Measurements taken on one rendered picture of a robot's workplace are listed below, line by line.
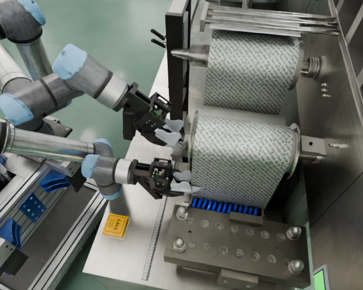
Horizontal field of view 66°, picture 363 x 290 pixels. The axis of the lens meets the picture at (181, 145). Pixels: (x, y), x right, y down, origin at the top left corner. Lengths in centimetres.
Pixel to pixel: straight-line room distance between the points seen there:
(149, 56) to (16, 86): 257
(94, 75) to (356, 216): 58
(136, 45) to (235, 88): 265
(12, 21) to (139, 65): 219
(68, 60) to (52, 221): 140
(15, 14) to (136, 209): 73
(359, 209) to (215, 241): 41
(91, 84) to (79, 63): 5
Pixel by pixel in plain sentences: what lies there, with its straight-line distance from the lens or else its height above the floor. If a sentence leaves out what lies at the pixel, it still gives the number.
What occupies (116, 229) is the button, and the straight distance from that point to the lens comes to 100.
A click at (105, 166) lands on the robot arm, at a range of 86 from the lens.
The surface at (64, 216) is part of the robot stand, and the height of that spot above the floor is 21.
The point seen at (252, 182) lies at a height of 117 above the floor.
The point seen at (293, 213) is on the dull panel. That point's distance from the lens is 99.
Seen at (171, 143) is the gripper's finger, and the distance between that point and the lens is 73.
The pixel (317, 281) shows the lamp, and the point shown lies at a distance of 74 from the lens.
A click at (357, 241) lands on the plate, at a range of 60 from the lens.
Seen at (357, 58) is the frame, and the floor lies 146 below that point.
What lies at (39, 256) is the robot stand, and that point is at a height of 21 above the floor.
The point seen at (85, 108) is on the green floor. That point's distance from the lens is 275.
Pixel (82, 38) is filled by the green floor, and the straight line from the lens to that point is 370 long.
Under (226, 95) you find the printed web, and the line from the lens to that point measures 88.
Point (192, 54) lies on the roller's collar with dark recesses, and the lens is 86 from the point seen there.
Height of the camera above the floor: 184
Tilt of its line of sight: 52 degrees down
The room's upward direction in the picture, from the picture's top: straight up
